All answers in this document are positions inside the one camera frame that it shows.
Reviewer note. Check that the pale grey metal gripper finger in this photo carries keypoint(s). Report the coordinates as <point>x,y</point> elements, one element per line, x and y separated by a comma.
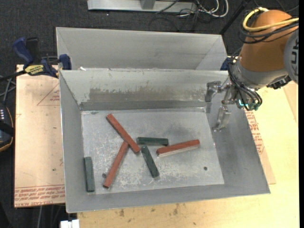
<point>211,89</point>
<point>222,117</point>

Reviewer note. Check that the brown cardboard board, red print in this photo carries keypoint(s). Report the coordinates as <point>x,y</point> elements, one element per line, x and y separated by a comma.
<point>38,136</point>

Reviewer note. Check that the black cylinder on white bracket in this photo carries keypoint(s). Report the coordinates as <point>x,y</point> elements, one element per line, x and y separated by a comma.
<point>280,82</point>

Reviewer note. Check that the red-brown flat block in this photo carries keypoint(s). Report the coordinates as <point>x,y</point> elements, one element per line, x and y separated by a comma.
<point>123,134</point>
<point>116,165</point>
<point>178,147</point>

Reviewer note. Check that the grey metal bin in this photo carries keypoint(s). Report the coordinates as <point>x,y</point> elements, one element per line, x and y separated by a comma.
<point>147,98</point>

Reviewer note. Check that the dark green flat block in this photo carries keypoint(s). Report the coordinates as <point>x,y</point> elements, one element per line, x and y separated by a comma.
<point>152,141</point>
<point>150,161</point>
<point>89,174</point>

